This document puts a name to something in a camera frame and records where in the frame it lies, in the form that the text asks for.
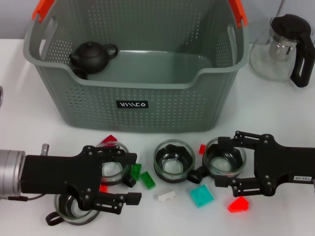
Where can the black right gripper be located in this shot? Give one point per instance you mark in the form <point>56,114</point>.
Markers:
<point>283,162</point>

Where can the glass teacup with black holder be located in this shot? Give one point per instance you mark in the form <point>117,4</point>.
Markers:
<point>71,217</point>
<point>172,167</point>
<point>221,164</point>
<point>113,170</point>

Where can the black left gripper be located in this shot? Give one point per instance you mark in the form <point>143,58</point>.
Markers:
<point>54,172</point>

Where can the silver left gripper connector post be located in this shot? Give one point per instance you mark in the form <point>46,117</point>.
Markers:
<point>45,149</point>

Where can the teal square building plate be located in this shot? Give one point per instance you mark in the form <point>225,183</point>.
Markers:
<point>201,196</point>

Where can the dark red curved brick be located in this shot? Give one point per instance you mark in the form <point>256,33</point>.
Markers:
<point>109,139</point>

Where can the grey perforated storage basket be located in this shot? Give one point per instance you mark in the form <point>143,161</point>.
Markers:
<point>147,118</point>

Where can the green rectangular building brick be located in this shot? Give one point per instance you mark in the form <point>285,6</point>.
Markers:
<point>148,180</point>
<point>135,172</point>

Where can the red sloped roof brick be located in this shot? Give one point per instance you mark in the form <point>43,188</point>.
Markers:
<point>237,205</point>

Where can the small red studded brick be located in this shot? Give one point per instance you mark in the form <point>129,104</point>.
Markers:
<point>103,188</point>

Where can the white rectangular building brick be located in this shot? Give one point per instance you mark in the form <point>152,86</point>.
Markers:
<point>165,196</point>

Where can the black clay teapot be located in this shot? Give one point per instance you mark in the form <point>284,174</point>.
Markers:
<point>91,57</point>

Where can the small red square brick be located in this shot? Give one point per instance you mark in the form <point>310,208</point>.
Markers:
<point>201,149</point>

